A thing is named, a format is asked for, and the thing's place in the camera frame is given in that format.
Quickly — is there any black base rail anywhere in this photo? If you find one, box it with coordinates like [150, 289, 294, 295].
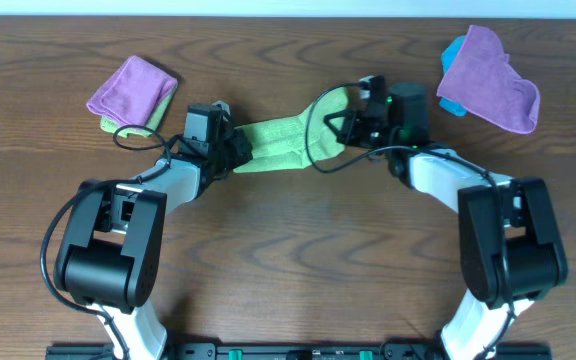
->
[45, 342, 553, 360]

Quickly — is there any blue cloth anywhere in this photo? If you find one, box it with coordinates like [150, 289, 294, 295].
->
[439, 35, 467, 117]

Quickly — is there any light green microfiber cloth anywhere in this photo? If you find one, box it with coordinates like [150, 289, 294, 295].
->
[234, 88, 349, 173]

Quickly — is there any large purple cloth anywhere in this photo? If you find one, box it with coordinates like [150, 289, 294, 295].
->
[436, 25, 541, 134]

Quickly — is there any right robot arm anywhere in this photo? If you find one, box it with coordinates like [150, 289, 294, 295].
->
[323, 76, 568, 359]

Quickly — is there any right black cable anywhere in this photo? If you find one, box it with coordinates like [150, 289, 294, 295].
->
[304, 82, 517, 360]

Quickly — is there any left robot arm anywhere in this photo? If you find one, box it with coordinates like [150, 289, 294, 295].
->
[42, 101, 252, 359]

